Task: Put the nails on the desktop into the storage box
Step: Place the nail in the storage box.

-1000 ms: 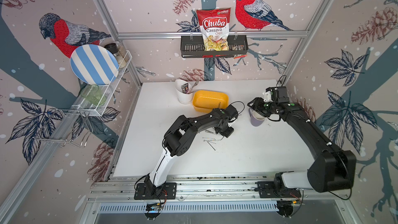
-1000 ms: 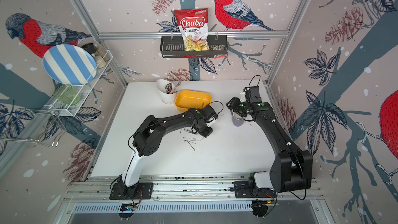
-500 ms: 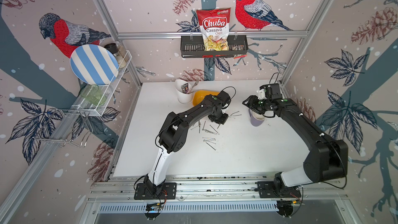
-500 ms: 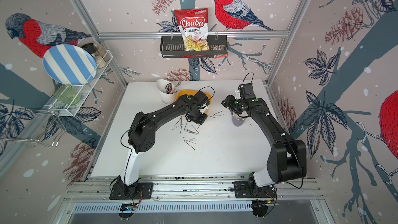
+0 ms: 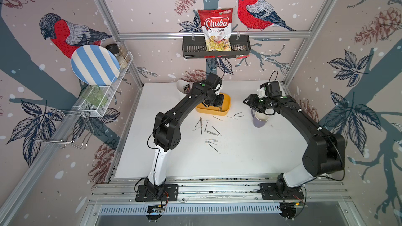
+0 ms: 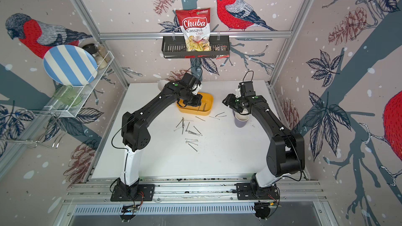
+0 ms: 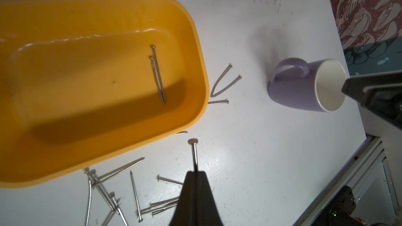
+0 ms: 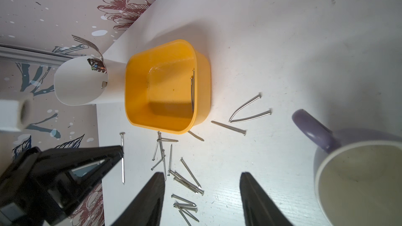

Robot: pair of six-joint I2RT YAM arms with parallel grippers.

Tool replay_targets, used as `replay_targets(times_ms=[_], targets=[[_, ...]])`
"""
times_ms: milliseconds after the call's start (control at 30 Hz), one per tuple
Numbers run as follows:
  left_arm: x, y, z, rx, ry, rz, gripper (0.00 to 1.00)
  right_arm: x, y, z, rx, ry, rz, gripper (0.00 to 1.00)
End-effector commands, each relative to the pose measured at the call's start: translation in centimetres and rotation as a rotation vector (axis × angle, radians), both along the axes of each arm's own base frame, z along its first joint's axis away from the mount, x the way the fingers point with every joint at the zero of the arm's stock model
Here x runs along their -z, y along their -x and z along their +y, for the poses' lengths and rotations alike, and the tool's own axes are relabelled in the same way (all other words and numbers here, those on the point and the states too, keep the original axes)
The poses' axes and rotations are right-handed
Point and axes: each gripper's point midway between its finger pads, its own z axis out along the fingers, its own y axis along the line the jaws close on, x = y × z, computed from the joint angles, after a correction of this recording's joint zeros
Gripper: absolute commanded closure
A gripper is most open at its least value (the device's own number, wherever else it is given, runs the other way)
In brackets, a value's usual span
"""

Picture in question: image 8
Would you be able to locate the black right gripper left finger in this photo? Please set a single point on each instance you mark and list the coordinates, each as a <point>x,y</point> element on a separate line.
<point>146,208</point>

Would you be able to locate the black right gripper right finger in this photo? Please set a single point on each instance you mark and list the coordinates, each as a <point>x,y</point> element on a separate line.
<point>259,209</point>

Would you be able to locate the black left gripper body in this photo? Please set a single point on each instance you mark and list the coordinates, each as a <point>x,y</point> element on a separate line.
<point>38,187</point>

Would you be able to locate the steel nail curved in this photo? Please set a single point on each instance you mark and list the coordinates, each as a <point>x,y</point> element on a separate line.
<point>244,105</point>

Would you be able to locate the purple ceramic mug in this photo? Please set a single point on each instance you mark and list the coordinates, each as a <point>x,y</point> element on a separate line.
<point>357,173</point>

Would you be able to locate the steel nail by box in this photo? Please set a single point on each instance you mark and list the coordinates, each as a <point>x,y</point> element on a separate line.
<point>243,132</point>

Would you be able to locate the yellow plastic storage box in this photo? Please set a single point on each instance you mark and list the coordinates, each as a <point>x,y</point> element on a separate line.
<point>158,88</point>

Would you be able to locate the white utensil holder cup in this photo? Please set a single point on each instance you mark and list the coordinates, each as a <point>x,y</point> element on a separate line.
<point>76,84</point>

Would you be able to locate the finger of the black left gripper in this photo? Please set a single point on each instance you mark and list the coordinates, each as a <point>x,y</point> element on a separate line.
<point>91,163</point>

